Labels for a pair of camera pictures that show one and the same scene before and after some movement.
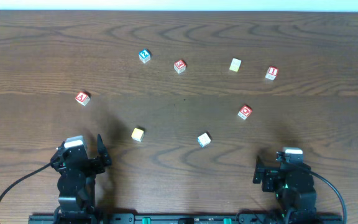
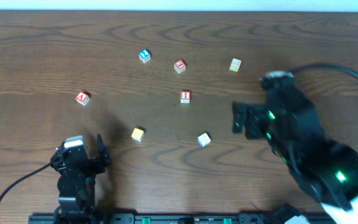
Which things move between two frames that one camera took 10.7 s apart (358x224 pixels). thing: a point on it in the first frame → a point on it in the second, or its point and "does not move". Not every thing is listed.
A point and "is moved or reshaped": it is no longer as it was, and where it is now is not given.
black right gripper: x=276 y=173 → x=254 y=121
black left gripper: x=81 y=165 does not move
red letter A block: x=82 y=98 does not move
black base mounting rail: x=186 y=219 does not move
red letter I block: x=271 y=73 is moved or reshaped
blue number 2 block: x=145 y=55 does not move
